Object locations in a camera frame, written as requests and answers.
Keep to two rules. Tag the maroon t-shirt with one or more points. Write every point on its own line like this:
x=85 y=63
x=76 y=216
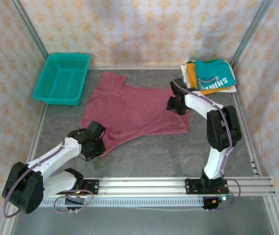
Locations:
x=134 y=110

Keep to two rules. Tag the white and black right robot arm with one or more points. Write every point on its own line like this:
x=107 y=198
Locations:
x=215 y=161

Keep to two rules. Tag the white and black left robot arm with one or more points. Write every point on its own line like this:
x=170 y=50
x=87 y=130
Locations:
x=53 y=154

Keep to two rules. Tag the orange folded t-shirt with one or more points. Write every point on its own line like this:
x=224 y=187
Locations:
x=191 y=76

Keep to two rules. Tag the white folded t-shirt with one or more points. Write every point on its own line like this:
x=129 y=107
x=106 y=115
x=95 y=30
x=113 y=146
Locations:
x=184 y=73

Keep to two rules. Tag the green folded t-shirt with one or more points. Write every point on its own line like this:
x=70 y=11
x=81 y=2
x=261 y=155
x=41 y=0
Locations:
x=191 y=61

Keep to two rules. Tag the teal printed folded t-shirt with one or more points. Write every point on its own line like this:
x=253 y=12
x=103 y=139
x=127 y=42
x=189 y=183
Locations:
x=213 y=71

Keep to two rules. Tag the teal plastic basket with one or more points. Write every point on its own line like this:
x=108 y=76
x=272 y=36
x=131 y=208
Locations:
x=61 y=78

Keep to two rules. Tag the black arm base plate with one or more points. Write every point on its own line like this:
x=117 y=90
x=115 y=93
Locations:
x=93 y=187
x=191 y=187

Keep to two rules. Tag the aluminium table edge rail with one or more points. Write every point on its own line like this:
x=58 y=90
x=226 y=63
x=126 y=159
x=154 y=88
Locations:
x=142 y=67

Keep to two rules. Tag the aluminium table side rail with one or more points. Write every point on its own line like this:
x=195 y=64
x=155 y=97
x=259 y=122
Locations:
x=38 y=127
x=239 y=107

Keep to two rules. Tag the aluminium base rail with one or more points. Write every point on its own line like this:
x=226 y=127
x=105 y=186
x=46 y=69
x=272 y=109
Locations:
x=142 y=186

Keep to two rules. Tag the black electronics mount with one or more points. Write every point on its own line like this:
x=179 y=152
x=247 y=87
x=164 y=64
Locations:
x=210 y=204
x=73 y=201

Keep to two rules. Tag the aluminium frame post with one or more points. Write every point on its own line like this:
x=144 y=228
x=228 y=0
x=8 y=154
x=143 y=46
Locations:
x=29 y=27
x=250 y=29

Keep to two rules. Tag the aluminium frame leg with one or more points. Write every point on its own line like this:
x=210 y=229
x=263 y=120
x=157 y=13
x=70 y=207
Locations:
x=277 y=220
x=6 y=225

